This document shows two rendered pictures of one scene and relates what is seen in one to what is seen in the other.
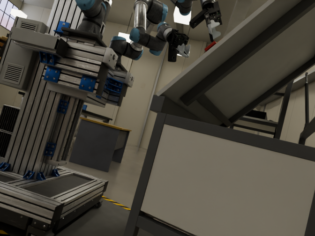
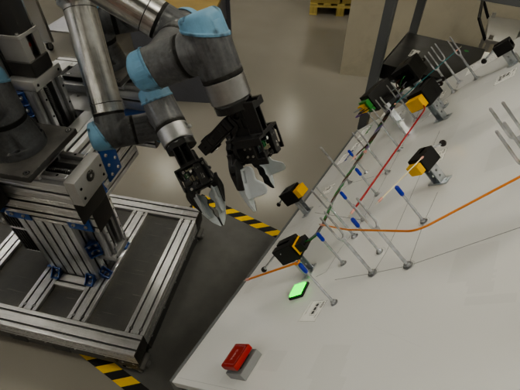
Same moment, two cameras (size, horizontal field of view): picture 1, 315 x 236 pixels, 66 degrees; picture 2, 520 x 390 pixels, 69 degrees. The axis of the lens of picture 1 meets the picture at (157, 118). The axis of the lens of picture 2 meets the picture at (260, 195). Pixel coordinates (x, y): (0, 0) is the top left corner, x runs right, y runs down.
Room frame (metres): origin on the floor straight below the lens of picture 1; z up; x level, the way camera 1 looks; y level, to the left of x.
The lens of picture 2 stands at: (0.68, -0.20, 1.82)
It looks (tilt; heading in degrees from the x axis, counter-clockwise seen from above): 45 degrees down; 5
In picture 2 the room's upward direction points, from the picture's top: straight up
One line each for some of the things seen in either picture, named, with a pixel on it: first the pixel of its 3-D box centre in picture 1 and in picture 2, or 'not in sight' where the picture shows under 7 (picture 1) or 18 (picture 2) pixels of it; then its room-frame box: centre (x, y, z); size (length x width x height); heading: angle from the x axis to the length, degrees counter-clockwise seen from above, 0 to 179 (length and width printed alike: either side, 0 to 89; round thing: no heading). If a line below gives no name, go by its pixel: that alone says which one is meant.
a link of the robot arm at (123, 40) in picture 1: (118, 45); (94, 17); (1.95, 0.47, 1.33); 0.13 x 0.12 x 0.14; 114
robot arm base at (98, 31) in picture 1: (89, 31); (9, 131); (1.46, 0.54, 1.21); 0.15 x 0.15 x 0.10
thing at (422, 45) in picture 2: (246, 115); (432, 63); (2.20, -0.78, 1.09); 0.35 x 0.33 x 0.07; 153
